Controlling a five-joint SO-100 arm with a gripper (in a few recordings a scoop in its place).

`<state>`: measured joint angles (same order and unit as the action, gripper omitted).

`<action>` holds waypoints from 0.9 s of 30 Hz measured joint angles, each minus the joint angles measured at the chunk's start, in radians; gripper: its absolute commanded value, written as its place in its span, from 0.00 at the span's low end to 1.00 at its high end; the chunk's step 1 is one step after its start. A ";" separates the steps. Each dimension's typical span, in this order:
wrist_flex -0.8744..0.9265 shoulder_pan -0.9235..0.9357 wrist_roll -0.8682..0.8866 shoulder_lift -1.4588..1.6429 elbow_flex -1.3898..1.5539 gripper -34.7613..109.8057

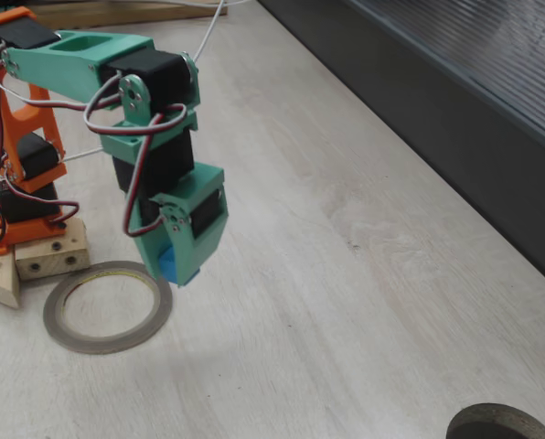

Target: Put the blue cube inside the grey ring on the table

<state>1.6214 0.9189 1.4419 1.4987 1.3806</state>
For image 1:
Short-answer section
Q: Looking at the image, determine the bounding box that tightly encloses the thick light wooden block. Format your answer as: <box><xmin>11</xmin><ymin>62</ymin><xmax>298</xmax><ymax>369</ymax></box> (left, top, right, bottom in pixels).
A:
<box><xmin>14</xmin><ymin>217</ymin><xmax>91</xmax><ymax>281</ymax></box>

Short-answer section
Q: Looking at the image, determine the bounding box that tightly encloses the small blue cube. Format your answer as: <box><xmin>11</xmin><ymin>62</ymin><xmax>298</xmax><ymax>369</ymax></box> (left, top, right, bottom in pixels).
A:
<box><xmin>157</xmin><ymin>246</ymin><xmax>202</xmax><ymax>288</ymax></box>

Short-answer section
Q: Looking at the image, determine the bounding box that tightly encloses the white USB cable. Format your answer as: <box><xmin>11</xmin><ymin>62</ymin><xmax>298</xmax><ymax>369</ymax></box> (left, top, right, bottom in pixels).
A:
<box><xmin>60</xmin><ymin>0</ymin><xmax>251</xmax><ymax>164</ymax></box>

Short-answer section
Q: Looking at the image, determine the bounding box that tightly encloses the grey ring of tape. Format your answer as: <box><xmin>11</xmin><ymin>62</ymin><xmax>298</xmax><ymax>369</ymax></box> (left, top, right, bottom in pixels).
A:
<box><xmin>42</xmin><ymin>260</ymin><xmax>174</xmax><ymax>356</ymax></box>

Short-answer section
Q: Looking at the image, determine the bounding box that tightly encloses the brown wooden board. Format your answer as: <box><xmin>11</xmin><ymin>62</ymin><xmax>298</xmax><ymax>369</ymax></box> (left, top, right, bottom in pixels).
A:
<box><xmin>25</xmin><ymin>0</ymin><xmax>229</xmax><ymax>30</ymax></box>

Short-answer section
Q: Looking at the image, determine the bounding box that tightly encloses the frosted grey desk partition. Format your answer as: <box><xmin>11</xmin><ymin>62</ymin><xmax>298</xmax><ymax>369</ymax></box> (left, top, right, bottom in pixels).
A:
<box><xmin>258</xmin><ymin>0</ymin><xmax>545</xmax><ymax>296</ymax></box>

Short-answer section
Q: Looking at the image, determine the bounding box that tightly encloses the round table cable hole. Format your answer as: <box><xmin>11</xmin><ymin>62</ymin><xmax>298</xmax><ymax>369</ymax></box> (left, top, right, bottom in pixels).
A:
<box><xmin>445</xmin><ymin>402</ymin><xmax>545</xmax><ymax>439</ymax></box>

